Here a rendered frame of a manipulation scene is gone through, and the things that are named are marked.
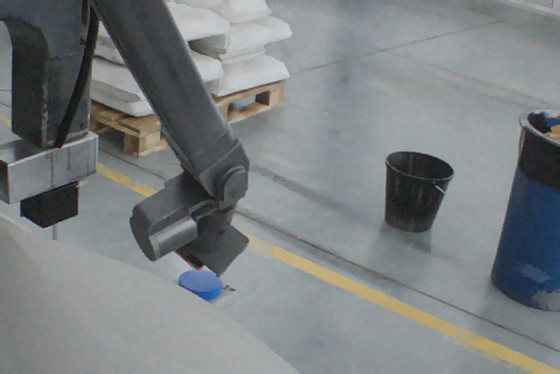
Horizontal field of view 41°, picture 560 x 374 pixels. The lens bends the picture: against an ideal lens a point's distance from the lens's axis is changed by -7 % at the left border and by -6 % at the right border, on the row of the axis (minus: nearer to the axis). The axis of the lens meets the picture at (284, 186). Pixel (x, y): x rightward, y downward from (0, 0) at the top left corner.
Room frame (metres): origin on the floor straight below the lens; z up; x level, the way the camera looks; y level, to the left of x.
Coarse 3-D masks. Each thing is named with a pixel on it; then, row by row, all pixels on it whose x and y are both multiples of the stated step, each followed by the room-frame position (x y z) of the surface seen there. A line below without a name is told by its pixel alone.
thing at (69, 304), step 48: (0, 240) 0.65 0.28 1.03; (48, 240) 0.64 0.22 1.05; (0, 288) 0.65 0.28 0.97; (48, 288) 0.57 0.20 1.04; (96, 288) 0.63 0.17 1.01; (144, 288) 0.61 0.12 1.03; (0, 336) 0.66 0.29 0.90; (48, 336) 0.57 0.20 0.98; (96, 336) 0.52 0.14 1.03; (144, 336) 0.61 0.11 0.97; (192, 336) 0.59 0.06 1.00; (240, 336) 0.55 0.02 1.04
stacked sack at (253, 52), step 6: (252, 48) 4.19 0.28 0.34; (258, 48) 4.24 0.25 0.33; (204, 54) 4.00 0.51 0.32; (210, 54) 3.99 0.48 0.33; (216, 54) 3.98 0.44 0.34; (228, 54) 4.02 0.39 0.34; (234, 54) 4.06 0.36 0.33; (240, 54) 4.09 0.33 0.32; (246, 54) 4.11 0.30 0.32; (252, 54) 4.19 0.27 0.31; (258, 54) 4.24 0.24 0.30; (222, 60) 3.96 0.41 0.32; (228, 60) 4.01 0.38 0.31; (234, 60) 4.05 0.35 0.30; (240, 60) 4.11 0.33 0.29
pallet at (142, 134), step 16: (224, 96) 3.89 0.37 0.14; (240, 96) 3.93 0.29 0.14; (256, 96) 4.23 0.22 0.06; (272, 96) 4.20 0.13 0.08; (96, 112) 3.48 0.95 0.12; (112, 112) 3.44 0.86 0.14; (224, 112) 3.83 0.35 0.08; (240, 112) 4.02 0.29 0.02; (256, 112) 4.08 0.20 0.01; (96, 128) 3.49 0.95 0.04; (112, 128) 3.58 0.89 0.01; (128, 128) 3.31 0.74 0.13; (144, 128) 3.30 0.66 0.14; (160, 128) 3.39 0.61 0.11; (128, 144) 3.31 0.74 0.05; (144, 144) 3.30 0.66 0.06; (160, 144) 3.42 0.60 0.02
